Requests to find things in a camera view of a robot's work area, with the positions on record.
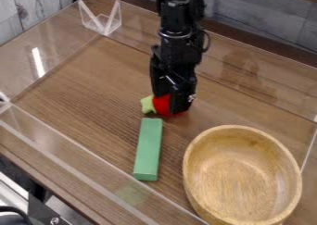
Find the green rectangular block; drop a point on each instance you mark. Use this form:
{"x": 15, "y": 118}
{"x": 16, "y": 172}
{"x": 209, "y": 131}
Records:
{"x": 146, "y": 167}

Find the black metal table bracket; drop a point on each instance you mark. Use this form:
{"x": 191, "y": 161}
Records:
{"x": 40, "y": 214}

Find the wooden bowl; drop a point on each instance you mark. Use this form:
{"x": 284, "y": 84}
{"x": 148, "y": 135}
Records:
{"x": 241, "y": 177}

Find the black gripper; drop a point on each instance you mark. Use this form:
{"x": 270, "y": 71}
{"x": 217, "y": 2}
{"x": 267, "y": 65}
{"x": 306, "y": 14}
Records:
{"x": 175, "y": 58}

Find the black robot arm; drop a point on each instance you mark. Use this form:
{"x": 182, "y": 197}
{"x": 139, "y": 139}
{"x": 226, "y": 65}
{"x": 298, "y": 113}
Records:
{"x": 179, "y": 18}

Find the red plush fruit green stem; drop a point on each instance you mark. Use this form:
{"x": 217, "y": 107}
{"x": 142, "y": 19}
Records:
{"x": 158, "y": 105}

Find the clear acrylic tray wall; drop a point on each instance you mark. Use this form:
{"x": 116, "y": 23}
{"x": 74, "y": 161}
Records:
{"x": 98, "y": 189}

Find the clear acrylic corner bracket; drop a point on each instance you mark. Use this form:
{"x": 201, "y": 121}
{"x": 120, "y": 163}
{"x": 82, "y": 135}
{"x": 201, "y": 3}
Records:
{"x": 102, "y": 23}

